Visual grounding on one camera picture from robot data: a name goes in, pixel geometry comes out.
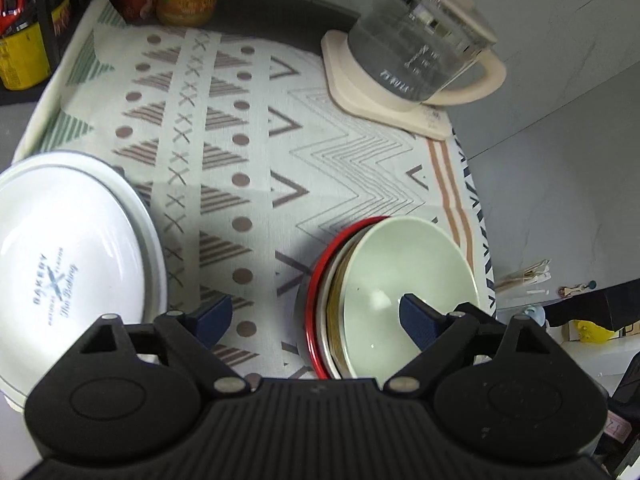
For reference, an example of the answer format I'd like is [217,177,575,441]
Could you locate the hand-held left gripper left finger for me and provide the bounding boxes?
[80,295,251,396]

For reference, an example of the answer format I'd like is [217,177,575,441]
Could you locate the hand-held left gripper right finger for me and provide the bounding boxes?
[384,293,558,395]

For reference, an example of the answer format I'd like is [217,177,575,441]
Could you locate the pale green bowl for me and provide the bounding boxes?
[340,216,480,382]

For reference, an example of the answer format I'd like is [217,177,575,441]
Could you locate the large plain white plate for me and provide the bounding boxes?
[0,151,169,413]

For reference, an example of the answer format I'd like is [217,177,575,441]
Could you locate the olive-rimmed bowl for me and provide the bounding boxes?
[324,240,363,380]

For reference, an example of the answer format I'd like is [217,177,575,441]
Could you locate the red-rimmed bowl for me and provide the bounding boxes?
[306,216,392,382]

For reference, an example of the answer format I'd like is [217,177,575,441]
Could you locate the white plate with cross print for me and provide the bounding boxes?
[0,165,152,363]

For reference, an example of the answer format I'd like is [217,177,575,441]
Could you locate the bundle of wooden sticks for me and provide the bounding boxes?
[495,259,552,292]

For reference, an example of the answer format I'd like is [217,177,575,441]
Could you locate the yellow object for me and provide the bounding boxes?
[572,320,619,344]

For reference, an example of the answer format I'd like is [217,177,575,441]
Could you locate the black box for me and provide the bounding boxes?
[545,280,640,332]

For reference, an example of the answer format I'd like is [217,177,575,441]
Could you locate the patterned table mat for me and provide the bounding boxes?
[12,0,497,382]

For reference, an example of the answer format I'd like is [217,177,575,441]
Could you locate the cream kettle base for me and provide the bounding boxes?
[321,29,453,141]

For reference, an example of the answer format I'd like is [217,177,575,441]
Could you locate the glass kettle with cream handle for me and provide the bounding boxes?
[347,0,507,107]

